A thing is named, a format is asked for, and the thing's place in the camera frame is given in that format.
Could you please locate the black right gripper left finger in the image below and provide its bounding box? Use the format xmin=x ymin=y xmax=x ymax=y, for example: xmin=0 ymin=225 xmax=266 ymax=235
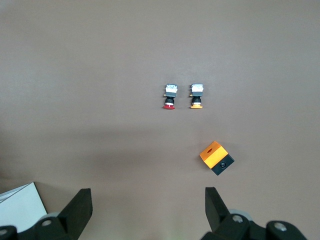
xmin=18 ymin=188 xmax=94 ymax=240

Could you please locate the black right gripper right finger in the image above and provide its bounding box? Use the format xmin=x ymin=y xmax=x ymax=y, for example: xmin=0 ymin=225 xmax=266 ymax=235
xmin=202 ymin=186 xmax=270 ymax=240

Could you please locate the white drawer cabinet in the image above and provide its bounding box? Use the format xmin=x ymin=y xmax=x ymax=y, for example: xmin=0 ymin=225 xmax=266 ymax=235
xmin=0 ymin=182 xmax=48 ymax=234

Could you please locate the yellow push button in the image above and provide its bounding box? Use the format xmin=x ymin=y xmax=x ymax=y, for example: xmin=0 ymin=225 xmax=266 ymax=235
xmin=188 ymin=83 xmax=205 ymax=110

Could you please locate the red push button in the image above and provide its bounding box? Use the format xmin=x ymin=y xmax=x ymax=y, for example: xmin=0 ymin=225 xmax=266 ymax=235
xmin=161 ymin=83 xmax=179 ymax=111

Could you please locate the brown paper table cover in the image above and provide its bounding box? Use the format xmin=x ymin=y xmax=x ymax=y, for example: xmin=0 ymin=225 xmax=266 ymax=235
xmin=0 ymin=0 xmax=320 ymax=240

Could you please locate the orange black button enclosure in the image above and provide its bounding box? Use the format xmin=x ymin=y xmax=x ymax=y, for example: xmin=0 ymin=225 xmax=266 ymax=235
xmin=199 ymin=140 xmax=236 ymax=177

